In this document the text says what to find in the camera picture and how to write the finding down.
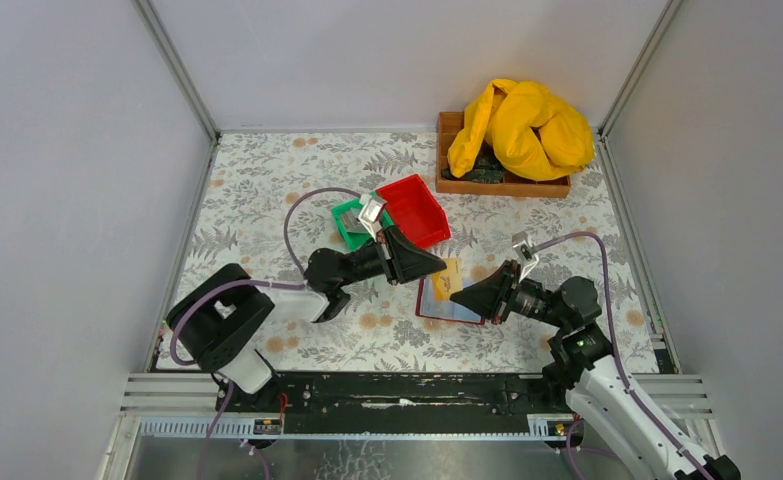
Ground yellow cloth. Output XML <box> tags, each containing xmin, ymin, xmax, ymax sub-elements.
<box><xmin>447</xmin><ymin>79</ymin><xmax>595</xmax><ymax>182</ymax></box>

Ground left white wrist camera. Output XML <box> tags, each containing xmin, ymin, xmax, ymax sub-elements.
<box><xmin>357</xmin><ymin>194</ymin><xmax>386</xmax><ymax>240</ymax></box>

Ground red plastic bin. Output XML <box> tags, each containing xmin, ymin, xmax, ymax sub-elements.
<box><xmin>376</xmin><ymin>174</ymin><xmax>451</xmax><ymax>249</ymax></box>

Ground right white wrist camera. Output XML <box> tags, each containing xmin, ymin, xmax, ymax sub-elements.
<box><xmin>512</xmin><ymin>231</ymin><xmax>540</xmax><ymax>282</ymax></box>

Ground floral table mat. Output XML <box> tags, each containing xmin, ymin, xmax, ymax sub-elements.
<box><xmin>178</xmin><ymin>132</ymin><xmax>658</xmax><ymax>373</ymax></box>

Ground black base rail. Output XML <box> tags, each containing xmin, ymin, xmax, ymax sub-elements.
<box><xmin>216</xmin><ymin>371</ymin><xmax>575</xmax><ymax>435</ymax></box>

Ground wooden tray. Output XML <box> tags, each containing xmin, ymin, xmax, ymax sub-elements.
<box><xmin>435</xmin><ymin>112</ymin><xmax>571</xmax><ymax>199</ymax></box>

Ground green plastic bin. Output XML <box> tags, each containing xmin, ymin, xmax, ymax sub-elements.
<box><xmin>331</xmin><ymin>194</ymin><xmax>372</xmax><ymax>252</ymax></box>

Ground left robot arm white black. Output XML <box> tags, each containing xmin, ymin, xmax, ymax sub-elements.
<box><xmin>165</xmin><ymin>226</ymin><xmax>446</xmax><ymax>394</ymax></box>

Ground red leather card holder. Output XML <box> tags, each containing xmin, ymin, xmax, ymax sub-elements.
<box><xmin>415</xmin><ymin>276</ymin><xmax>484</xmax><ymax>325</ymax></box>

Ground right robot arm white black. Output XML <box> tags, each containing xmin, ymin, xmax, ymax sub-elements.
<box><xmin>450</xmin><ymin>260</ymin><xmax>741</xmax><ymax>479</ymax></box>

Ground dark green item in tray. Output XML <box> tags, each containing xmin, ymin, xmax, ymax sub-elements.
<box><xmin>440</xmin><ymin>150</ymin><xmax>507</xmax><ymax>184</ymax></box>

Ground silver cards in green bin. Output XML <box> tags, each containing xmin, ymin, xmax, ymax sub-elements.
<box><xmin>337</xmin><ymin>209</ymin><xmax>368</xmax><ymax>235</ymax></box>

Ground gold credit card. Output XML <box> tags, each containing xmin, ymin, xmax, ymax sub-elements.
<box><xmin>430</xmin><ymin>257</ymin><xmax>464</xmax><ymax>301</ymax></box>

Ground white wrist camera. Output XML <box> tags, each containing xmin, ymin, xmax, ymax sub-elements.
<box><xmin>512</xmin><ymin>231</ymin><xmax>540</xmax><ymax>282</ymax></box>
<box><xmin>357</xmin><ymin>194</ymin><xmax>386</xmax><ymax>240</ymax></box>

